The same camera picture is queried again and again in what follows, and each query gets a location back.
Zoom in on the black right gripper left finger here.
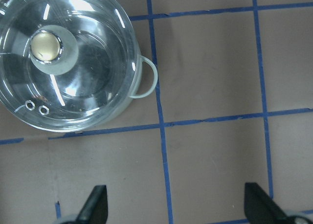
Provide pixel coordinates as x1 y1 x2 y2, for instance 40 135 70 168
76 185 108 224

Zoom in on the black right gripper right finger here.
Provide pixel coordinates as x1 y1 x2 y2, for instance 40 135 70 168
244 182 288 224

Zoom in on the glass pot lid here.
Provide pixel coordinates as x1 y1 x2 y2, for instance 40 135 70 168
0 0 140 133

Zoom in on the pale green cooking pot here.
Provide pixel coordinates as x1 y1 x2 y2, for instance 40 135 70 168
86 63 157 131

